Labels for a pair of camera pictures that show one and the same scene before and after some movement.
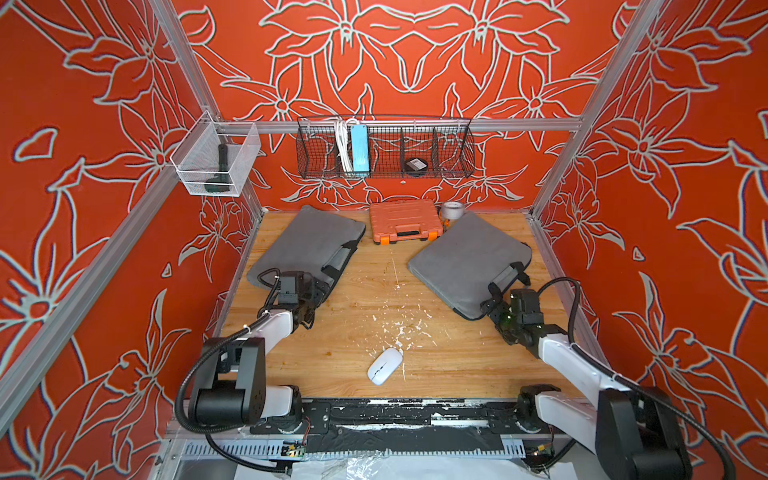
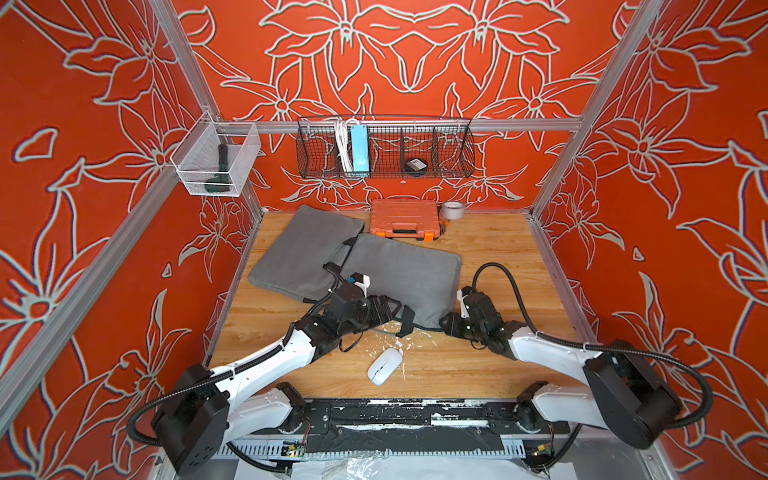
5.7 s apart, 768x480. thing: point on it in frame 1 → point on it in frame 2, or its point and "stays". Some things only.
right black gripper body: x=507 y=321 → x=467 y=327
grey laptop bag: x=470 y=262 → x=425 y=279
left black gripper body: x=310 y=297 → x=366 y=317
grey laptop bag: x=313 y=241 stays
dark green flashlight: x=220 y=181 stays
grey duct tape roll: x=453 y=210 stays
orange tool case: x=405 y=220 stays
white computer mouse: x=384 y=367 stays
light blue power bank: x=360 y=148 stays
